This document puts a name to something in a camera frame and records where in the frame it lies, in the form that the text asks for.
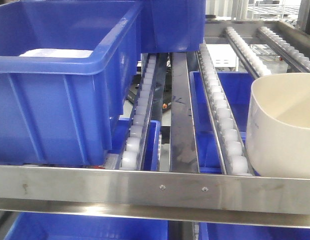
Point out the blue crate layer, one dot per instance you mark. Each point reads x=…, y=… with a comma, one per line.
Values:
x=236, y=86
x=151, y=155

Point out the centre steel divider rail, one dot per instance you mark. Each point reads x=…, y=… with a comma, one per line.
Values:
x=183, y=146

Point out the white plastic bin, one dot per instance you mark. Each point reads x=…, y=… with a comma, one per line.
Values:
x=278, y=125

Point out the blue crate bottom right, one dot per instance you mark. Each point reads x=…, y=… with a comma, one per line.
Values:
x=220, y=231

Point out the rightmost white roller track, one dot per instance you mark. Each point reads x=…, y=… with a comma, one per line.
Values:
x=295, y=59

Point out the middle white roller track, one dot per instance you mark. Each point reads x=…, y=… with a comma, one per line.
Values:
x=231, y=150

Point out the white roller track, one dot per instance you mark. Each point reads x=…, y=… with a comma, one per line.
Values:
x=132, y=153
x=231, y=150
x=248, y=58
x=295, y=59

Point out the blue crate lower layer centre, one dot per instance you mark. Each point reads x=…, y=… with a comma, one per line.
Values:
x=236, y=86

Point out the left white roller track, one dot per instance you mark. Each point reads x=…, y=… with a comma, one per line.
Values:
x=132, y=153

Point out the blue crate bottom left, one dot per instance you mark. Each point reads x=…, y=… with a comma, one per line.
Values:
x=45, y=226

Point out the far white roller track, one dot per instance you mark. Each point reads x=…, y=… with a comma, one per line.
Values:
x=248, y=58

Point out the large blue crate front left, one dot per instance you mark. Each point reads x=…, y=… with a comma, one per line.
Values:
x=65, y=70

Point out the steel shelf front beam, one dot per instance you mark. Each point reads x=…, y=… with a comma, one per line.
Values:
x=247, y=200

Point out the blue crate lower layer left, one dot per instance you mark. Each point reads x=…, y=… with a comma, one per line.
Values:
x=151, y=155

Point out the blue crate rear centre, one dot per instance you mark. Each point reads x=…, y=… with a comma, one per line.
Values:
x=172, y=25

